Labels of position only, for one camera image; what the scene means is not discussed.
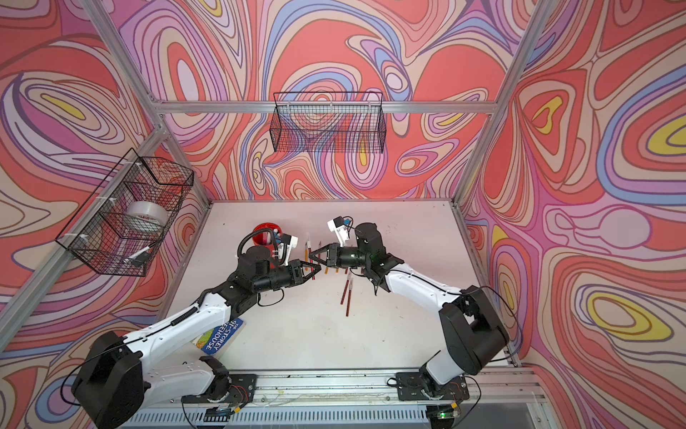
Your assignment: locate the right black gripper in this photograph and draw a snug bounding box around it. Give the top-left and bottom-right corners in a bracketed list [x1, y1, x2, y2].
[309, 243, 370, 269]

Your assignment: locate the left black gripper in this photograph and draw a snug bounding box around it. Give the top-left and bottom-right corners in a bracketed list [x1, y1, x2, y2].
[252, 260, 322, 297]

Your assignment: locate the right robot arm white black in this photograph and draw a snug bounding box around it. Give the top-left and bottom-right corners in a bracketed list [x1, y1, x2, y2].
[310, 216, 510, 396]

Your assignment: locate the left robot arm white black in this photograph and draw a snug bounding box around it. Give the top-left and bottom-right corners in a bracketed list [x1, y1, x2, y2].
[71, 247, 321, 428]

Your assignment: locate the red pen cup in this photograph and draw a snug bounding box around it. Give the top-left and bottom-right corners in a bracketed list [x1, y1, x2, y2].
[252, 223, 282, 246]

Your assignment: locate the treehouse storey book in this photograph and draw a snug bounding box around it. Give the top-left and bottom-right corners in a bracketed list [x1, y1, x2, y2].
[192, 318, 244, 356]

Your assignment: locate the white tape roll in basket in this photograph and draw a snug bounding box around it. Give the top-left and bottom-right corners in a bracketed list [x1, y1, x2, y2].
[124, 201, 169, 234]

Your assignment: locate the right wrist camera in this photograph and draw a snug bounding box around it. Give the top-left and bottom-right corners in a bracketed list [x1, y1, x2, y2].
[327, 216, 354, 247]

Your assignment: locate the black wire basket back wall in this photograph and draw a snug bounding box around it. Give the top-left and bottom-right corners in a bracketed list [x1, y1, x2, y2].
[269, 90, 387, 155]

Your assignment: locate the black wire basket wall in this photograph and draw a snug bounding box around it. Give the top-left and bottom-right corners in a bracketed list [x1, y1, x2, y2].
[269, 90, 387, 155]
[55, 149, 195, 277]

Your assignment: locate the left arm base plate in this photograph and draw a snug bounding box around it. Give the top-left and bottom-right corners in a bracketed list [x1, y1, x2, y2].
[182, 374, 257, 406]

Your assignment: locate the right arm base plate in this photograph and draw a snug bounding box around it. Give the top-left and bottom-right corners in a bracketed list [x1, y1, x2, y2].
[387, 372, 470, 403]

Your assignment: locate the black wire basket left wall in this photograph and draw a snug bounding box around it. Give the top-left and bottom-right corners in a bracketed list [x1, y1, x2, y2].
[55, 149, 195, 277]

